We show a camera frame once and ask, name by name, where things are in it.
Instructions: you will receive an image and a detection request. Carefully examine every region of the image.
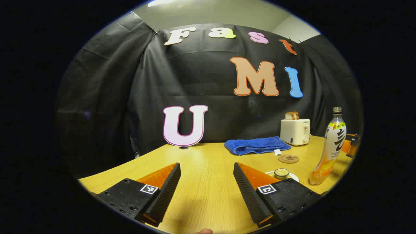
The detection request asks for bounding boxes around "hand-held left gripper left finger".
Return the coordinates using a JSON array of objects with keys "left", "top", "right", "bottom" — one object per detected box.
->
[{"left": 97, "top": 162, "right": 182, "bottom": 228}]

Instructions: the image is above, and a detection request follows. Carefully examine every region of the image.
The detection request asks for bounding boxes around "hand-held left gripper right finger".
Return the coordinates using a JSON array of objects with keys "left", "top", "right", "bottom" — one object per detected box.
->
[{"left": 233, "top": 162, "right": 322, "bottom": 228}]

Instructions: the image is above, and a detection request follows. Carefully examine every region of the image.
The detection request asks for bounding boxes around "clear water bottle white label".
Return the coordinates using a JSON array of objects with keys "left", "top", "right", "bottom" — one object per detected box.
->
[{"left": 309, "top": 107, "right": 347, "bottom": 186}]

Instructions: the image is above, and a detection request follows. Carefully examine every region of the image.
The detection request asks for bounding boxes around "beige teacup white inside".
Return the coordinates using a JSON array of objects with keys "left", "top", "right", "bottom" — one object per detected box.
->
[{"left": 265, "top": 171, "right": 300, "bottom": 183}]

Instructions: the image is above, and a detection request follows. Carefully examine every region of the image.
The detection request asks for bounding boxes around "round cork coaster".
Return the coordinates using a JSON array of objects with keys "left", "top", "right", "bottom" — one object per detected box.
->
[{"left": 278, "top": 154, "right": 300, "bottom": 164}]

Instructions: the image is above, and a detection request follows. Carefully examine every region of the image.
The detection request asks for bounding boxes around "blue towel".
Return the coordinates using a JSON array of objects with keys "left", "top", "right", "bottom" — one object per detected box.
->
[{"left": 224, "top": 136, "right": 292, "bottom": 156}]

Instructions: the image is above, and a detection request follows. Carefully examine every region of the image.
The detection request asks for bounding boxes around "white toaster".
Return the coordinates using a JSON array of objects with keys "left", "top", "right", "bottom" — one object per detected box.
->
[{"left": 280, "top": 119, "right": 311, "bottom": 146}]

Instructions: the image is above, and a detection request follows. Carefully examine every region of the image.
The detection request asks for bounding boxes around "black backdrop cloth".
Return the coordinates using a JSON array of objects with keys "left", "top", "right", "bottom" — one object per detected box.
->
[{"left": 55, "top": 11, "right": 364, "bottom": 177}]

